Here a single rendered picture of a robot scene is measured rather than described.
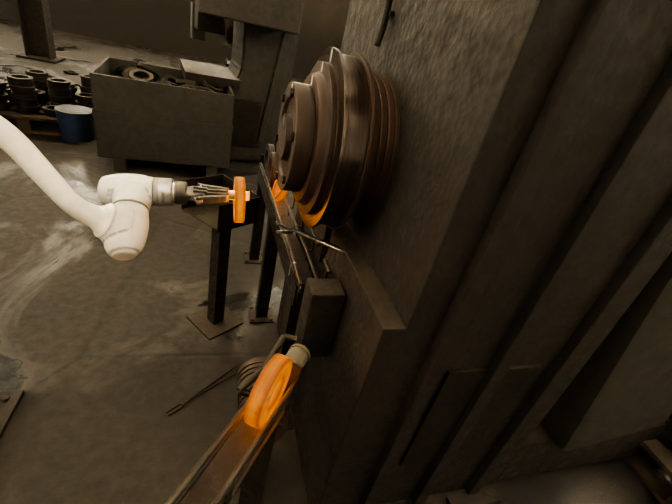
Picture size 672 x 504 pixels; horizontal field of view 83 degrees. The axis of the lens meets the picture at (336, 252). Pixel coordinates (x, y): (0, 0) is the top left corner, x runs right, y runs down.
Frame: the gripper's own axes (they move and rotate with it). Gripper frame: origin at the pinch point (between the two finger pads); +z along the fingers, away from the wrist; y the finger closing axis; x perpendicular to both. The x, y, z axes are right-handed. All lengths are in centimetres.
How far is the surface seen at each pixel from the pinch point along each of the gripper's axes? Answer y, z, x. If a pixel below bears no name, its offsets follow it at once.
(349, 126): 41, 21, 36
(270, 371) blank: 70, 3, -7
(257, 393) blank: 73, 1, -9
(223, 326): -26, -4, -83
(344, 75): 34, 20, 45
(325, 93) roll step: 30, 17, 41
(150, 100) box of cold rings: -213, -56, -20
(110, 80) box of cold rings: -212, -82, -9
